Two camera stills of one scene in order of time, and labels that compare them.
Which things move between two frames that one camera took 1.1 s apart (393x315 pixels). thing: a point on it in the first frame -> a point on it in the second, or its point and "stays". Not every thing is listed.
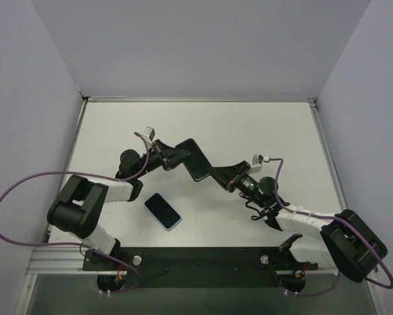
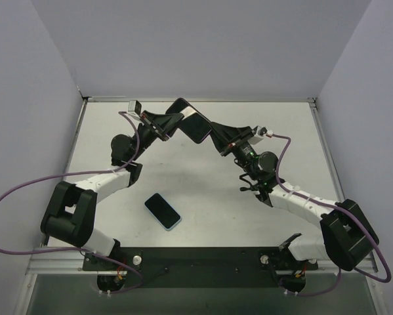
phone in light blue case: (163, 212) stays
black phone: (197, 162) -> (195, 125)
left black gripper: (163, 156) -> (154, 124)
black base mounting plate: (198, 268) stays
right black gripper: (235, 177) -> (235, 140)
